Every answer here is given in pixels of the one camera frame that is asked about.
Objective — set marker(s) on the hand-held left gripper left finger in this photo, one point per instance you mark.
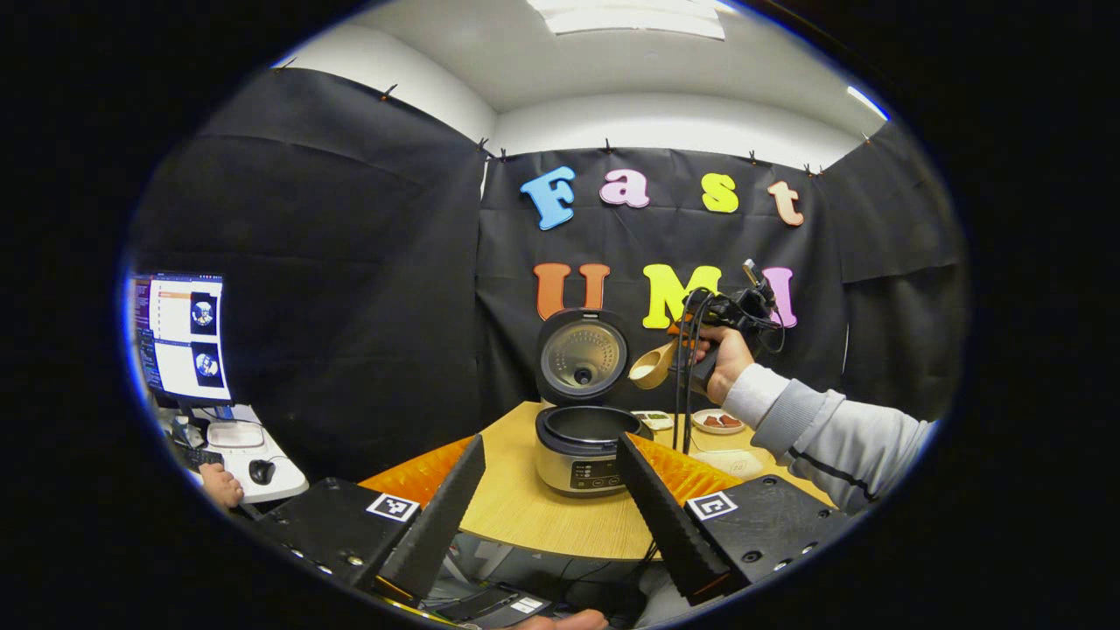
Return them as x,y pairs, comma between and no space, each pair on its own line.
442,516

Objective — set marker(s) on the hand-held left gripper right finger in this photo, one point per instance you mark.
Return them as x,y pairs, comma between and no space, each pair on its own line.
665,516

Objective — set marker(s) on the white rice tray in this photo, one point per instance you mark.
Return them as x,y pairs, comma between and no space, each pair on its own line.
731,464

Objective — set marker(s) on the wooden spoon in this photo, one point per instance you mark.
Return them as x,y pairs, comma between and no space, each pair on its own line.
649,369

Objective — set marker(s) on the black and silver rice cooker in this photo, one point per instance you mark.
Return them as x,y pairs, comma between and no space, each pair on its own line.
577,455

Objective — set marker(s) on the white divided side dish tray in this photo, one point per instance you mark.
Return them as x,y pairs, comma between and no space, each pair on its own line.
654,421

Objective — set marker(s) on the black box with white label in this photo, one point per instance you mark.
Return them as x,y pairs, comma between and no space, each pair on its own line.
490,605

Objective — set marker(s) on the white plate with meat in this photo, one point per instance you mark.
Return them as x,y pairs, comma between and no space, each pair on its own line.
717,422

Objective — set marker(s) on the white side table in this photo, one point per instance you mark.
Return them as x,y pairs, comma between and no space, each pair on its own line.
284,479

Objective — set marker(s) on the black computer mouse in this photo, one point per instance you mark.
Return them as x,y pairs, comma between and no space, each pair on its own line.
262,472

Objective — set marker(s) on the black keyboard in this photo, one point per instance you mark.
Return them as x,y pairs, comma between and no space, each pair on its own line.
199,457

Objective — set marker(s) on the black backdrop cloth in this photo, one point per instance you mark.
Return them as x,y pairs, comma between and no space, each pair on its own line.
350,262

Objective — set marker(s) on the ceiling light panel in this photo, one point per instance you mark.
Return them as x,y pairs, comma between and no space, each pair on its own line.
630,17

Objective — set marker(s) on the computer monitor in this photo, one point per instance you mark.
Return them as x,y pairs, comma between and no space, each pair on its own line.
184,341

